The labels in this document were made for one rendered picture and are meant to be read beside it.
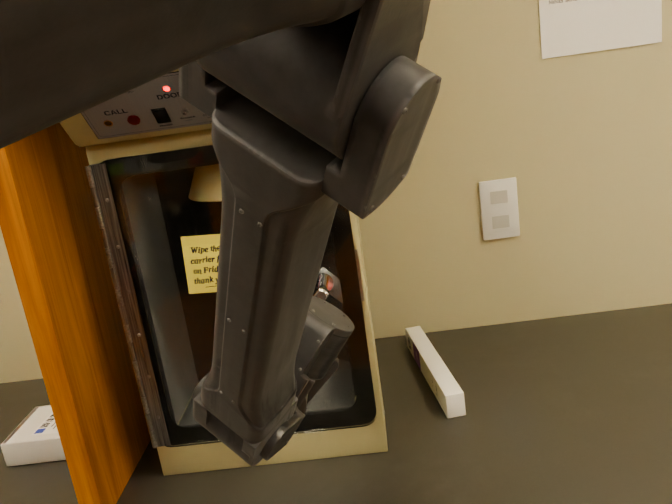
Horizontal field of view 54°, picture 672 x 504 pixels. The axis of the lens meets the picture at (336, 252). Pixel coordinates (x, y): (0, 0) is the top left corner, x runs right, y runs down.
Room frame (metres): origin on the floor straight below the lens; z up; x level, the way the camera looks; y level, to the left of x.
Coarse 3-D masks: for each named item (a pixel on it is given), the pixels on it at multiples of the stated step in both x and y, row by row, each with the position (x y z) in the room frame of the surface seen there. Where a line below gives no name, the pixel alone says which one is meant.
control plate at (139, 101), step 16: (160, 80) 0.74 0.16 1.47; (176, 80) 0.74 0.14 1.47; (128, 96) 0.75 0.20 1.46; (144, 96) 0.75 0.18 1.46; (160, 96) 0.75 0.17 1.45; (176, 96) 0.75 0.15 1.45; (96, 112) 0.76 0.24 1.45; (112, 112) 0.77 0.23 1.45; (128, 112) 0.77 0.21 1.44; (144, 112) 0.77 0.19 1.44; (176, 112) 0.77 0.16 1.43; (192, 112) 0.77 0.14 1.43; (96, 128) 0.78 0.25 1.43; (112, 128) 0.78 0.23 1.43; (128, 128) 0.79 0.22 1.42; (144, 128) 0.79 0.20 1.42; (160, 128) 0.79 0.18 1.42
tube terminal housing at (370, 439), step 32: (96, 160) 0.83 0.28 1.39; (352, 224) 0.81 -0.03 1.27; (384, 416) 0.88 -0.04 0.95; (160, 448) 0.83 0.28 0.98; (192, 448) 0.83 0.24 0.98; (224, 448) 0.83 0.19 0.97; (288, 448) 0.82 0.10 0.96; (320, 448) 0.82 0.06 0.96; (352, 448) 0.81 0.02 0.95; (384, 448) 0.81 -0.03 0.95
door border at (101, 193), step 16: (96, 176) 0.82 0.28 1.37; (96, 192) 0.82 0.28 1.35; (112, 208) 0.82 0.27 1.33; (112, 224) 0.82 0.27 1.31; (112, 240) 0.82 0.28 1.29; (112, 256) 0.82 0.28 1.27; (112, 272) 0.82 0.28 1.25; (128, 272) 0.82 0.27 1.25; (128, 288) 0.82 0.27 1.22; (128, 304) 0.82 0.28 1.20; (128, 320) 0.82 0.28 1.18; (144, 336) 0.82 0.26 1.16; (144, 352) 0.82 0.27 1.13; (144, 368) 0.82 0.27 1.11; (144, 384) 0.82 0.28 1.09; (160, 400) 0.82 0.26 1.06; (160, 416) 0.82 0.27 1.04; (160, 432) 0.82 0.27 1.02
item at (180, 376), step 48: (144, 192) 0.82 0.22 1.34; (192, 192) 0.81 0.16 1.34; (144, 240) 0.82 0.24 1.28; (336, 240) 0.80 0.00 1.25; (144, 288) 0.82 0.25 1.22; (336, 288) 0.80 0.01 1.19; (192, 336) 0.81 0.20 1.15; (192, 384) 0.82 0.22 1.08; (336, 384) 0.80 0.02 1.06; (192, 432) 0.82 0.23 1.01
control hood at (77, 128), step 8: (64, 120) 0.77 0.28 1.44; (72, 120) 0.77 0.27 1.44; (80, 120) 0.77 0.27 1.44; (64, 128) 0.78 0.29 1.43; (72, 128) 0.78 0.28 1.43; (80, 128) 0.78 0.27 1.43; (88, 128) 0.78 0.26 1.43; (176, 128) 0.79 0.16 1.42; (184, 128) 0.79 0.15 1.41; (192, 128) 0.79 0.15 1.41; (200, 128) 0.79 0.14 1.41; (208, 128) 0.80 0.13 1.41; (72, 136) 0.79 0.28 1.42; (80, 136) 0.79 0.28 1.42; (88, 136) 0.79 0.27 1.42; (96, 136) 0.79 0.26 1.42; (120, 136) 0.80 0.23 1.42; (128, 136) 0.80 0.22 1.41; (136, 136) 0.80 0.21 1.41; (144, 136) 0.80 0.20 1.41; (152, 136) 0.80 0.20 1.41; (80, 144) 0.80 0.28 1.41; (88, 144) 0.81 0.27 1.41; (96, 144) 0.81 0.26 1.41
